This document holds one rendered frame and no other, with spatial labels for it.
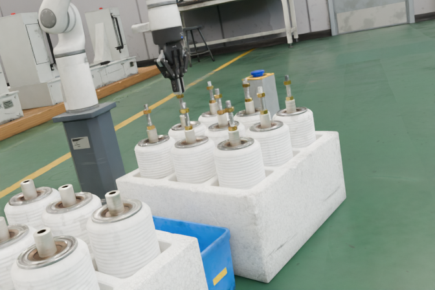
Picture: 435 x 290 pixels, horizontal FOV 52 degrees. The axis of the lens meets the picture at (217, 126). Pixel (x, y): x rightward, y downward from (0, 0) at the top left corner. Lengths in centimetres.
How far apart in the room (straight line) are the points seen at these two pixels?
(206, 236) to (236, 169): 14
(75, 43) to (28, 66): 234
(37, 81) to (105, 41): 126
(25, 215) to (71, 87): 64
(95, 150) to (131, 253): 77
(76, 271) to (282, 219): 45
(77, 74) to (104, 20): 344
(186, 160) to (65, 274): 42
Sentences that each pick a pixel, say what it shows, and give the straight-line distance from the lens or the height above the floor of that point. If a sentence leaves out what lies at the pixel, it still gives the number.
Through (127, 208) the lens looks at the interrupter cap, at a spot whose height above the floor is 25.
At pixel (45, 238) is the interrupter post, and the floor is 27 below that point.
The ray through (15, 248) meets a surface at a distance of 69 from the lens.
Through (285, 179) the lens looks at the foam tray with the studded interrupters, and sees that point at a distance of 90.
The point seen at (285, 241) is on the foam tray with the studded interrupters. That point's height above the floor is 5.
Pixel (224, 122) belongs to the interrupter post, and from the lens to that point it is 103.
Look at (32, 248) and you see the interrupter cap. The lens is 65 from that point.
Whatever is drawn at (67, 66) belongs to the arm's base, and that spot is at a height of 44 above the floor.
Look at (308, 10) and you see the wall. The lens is 612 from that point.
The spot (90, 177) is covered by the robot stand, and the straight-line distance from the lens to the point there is 144.
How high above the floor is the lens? 50
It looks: 14 degrees down
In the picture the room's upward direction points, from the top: 11 degrees counter-clockwise
